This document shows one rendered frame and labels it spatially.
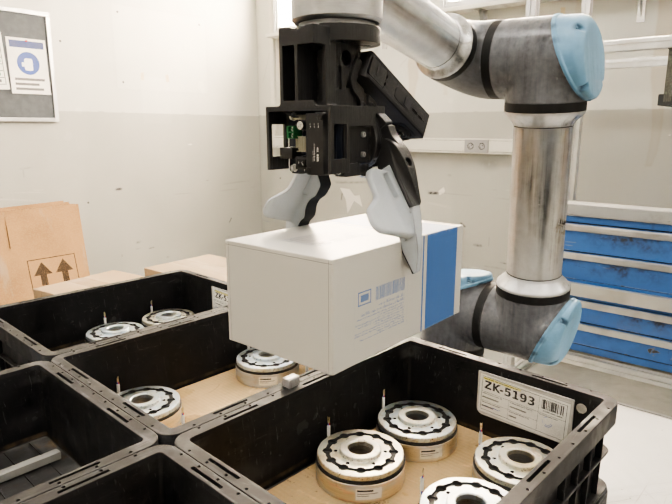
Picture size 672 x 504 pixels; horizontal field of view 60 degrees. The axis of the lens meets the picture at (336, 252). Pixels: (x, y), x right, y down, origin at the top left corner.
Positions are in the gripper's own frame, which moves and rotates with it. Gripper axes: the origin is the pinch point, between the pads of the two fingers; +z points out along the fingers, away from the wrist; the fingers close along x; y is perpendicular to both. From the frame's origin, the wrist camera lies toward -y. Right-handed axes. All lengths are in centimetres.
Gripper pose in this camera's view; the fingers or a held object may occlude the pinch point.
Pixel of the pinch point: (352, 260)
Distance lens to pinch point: 53.6
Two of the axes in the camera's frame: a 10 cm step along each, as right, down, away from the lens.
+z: 0.0, 9.8, 2.2
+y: -6.4, 1.7, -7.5
